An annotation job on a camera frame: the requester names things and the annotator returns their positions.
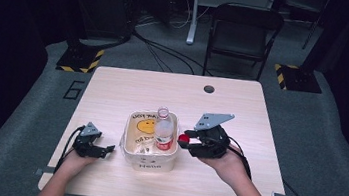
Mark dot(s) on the person's left hand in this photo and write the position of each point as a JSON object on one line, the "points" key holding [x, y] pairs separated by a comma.
{"points": [[75, 163]]}

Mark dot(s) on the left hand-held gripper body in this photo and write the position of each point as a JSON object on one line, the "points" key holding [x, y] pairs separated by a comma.
{"points": [[84, 145]]}

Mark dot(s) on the person's right hand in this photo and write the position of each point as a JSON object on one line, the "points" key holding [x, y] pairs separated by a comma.
{"points": [[229, 168]]}

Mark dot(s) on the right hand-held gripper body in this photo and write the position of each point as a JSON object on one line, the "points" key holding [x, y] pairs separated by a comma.
{"points": [[212, 144]]}

